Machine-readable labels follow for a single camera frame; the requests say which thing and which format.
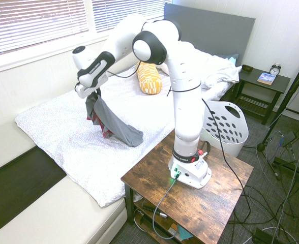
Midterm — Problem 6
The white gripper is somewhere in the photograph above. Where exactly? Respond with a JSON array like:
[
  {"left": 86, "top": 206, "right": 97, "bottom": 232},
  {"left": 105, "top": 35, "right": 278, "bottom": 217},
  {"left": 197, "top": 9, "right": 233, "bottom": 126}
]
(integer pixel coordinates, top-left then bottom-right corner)
[{"left": 75, "top": 75, "right": 108, "bottom": 99}]

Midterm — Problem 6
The grey garment with red trim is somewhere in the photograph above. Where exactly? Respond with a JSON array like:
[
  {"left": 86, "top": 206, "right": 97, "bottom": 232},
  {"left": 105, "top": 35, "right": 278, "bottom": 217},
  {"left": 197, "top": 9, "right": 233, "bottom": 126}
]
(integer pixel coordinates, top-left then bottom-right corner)
[{"left": 85, "top": 93, "right": 144, "bottom": 147}]

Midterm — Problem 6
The white perforated laundry basket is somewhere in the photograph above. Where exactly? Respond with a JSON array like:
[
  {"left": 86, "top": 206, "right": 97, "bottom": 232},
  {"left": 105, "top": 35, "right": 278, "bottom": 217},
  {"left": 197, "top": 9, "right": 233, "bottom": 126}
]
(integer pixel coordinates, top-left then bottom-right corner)
[{"left": 200, "top": 100, "right": 249, "bottom": 158}]

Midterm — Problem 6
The yellow patterned bolster pillow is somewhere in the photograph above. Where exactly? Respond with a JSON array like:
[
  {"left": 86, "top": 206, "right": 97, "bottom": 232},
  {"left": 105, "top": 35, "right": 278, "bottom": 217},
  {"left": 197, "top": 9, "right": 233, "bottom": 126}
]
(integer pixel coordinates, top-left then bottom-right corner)
[{"left": 136, "top": 60, "right": 163, "bottom": 96}]

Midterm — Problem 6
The white patterned duvet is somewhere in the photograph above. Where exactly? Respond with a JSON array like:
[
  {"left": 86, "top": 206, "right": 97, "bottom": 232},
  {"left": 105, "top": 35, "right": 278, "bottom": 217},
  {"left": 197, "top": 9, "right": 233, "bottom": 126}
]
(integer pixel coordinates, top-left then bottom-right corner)
[{"left": 14, "top": 65, "right": 177, "bottom": 208}]

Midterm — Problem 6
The narrow white window blind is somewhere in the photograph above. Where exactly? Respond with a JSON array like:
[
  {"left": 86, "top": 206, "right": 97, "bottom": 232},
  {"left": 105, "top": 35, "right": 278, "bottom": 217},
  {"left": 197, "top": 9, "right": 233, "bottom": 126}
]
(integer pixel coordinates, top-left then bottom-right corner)
[{"left": 91, "top": 0, "right": 165, "bottom": 33}]

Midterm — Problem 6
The wide white window blind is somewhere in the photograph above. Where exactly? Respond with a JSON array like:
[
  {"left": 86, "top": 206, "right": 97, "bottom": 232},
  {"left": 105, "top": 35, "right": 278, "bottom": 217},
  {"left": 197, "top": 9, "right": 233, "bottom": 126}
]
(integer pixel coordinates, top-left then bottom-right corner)
[{"left": 0, "top": 0, "right": 89, "bottom": 59}]

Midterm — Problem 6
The grey bed headboard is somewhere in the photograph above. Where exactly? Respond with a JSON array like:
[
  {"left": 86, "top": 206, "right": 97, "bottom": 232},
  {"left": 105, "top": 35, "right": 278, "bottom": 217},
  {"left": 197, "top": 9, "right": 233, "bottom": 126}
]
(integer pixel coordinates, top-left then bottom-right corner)
[{"left": 164, "top": 3, "right": 256, "bottom": 67}]

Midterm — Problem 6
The white mattress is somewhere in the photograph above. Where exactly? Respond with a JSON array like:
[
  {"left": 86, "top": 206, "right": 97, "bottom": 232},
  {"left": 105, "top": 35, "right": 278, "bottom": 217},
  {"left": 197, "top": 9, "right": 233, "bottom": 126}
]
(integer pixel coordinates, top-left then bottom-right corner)
[{"left": 0, "top": 121, "right": 128, "bottom": 244}]

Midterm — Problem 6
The teal pillow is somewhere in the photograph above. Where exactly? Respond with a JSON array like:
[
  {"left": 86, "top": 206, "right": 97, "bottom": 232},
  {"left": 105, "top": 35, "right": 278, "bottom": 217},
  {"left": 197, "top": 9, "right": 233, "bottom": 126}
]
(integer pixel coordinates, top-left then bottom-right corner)
[{"left": 219, "top": 53, "right": 240, "bottom": 64}]

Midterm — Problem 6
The rustic wooden side table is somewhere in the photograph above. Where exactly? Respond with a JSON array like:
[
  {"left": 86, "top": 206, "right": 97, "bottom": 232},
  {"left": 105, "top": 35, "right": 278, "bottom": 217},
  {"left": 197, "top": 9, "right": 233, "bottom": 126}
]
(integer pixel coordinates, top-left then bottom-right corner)
[{"left": 121, "top": 131, "right": 254, "bottom": 244}]

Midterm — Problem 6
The teal paper sheet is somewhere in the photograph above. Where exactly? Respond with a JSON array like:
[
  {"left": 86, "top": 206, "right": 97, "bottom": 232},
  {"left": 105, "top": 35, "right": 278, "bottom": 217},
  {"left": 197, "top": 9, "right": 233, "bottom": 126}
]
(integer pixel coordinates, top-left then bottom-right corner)
[{"left": 176, "top": 225, "right": 194, "bottom": 241}]

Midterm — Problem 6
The blue book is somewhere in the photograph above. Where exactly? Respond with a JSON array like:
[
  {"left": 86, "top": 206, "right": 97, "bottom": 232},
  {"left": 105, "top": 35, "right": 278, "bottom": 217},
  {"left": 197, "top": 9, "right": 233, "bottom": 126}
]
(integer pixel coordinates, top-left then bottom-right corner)
[{"left": 256, "top": 72, "right": 278, "bottom": 86}]

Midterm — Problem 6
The black alarm clock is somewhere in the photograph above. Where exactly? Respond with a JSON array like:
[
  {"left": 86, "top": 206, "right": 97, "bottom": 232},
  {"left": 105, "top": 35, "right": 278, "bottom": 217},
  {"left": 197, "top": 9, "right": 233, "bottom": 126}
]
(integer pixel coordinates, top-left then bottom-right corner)
[{"left": 270, "top": 63, "right": 282, "bottom": 76}]

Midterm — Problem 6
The black nightstand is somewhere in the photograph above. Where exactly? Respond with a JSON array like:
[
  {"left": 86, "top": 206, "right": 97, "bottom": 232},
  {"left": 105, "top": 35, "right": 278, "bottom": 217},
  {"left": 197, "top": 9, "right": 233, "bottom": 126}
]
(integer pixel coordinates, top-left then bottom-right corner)
[{"left": 220, "top": 66, "right": 291, "bottom": 126}]

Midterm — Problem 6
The black tripod stand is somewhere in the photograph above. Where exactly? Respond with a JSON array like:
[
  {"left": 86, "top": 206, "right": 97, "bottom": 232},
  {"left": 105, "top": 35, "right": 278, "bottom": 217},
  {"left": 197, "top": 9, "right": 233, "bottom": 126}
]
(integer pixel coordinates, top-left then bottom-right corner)
[{"left": 256, "top": 54, "right": 299, "bottom": 178}]

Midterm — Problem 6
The black power adapter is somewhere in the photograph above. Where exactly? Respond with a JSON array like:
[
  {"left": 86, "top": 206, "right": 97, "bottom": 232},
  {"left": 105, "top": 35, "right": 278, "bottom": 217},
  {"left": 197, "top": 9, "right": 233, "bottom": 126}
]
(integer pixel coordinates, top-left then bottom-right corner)
[{"left": 279, "top": 131, "right": 297, "bottom": 148}]

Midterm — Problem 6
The black box on floor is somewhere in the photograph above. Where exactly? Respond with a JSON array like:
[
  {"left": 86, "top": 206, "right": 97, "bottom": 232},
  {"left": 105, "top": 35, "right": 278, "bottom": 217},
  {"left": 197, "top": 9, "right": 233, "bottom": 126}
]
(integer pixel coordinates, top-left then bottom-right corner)
[{"left": 252, "top": 227, "right": 274, "bottom": 244}]

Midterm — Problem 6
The black bed frame panel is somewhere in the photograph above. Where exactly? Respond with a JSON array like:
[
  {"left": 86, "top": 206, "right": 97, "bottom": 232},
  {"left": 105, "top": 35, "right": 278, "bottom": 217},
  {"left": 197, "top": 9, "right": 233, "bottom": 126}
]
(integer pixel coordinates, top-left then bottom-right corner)
[{"left": 0, "top": 146, "right": 68, "bottom": 238}]

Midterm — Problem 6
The grey base cable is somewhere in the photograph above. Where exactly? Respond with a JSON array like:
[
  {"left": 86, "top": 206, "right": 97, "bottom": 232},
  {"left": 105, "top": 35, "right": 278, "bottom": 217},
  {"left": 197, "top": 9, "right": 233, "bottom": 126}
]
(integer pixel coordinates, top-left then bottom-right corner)
[{"left": 152, "top": 175, "right": 181, "bottom": 240}]

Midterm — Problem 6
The black coiled cable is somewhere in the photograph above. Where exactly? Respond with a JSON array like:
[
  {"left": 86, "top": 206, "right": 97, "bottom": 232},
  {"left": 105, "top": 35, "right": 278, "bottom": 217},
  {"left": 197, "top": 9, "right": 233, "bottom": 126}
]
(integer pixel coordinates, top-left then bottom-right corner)
[{"left": 142, "top": 202, "right": 156, "bottom": 213}]

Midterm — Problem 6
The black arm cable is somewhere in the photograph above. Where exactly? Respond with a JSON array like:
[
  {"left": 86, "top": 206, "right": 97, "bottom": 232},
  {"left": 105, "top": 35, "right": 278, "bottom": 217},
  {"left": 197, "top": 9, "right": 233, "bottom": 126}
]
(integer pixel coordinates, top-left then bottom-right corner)
[{"left": 74, "top": 20, "right": 252, "bottom": 244}]

